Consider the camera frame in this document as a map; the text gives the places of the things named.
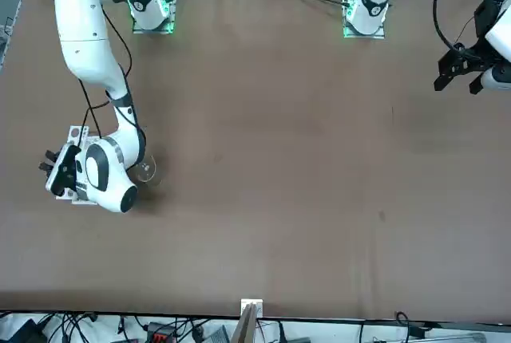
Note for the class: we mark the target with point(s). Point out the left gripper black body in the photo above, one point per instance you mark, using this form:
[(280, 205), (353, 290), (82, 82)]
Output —
[(490, 16)]

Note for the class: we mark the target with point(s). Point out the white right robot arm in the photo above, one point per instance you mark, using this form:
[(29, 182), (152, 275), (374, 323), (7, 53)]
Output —
[(84, 52)]

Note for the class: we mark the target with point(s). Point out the small glass beaker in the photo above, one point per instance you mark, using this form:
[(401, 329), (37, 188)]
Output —
[(145, 171)]

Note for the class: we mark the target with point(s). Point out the orange and black device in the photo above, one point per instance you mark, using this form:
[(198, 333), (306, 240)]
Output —
[(159, 334)]

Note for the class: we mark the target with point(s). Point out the aluminium frame post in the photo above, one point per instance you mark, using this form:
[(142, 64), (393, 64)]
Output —
[(251, 319)]

